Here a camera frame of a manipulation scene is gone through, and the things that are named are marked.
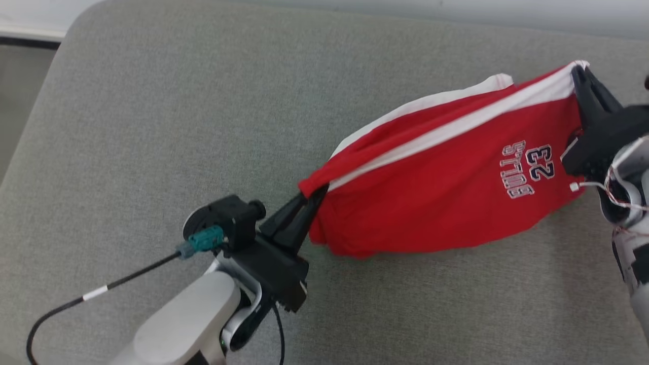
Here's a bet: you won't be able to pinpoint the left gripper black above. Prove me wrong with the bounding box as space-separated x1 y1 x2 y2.
233 186 330 313

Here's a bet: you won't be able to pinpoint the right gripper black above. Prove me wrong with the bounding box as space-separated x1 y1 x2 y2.
560 65 649 178

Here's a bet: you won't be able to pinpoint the red shorts with white trim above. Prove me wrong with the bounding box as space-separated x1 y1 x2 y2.
298 60 591 259

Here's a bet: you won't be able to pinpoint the white red right arm wires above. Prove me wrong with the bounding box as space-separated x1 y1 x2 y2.
570 135 649 213

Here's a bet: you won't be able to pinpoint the left camera cable teal plug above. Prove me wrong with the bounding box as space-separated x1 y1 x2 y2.
26 226 226 365

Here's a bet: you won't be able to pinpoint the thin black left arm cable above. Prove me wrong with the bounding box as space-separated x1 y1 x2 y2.
270 303 285 365

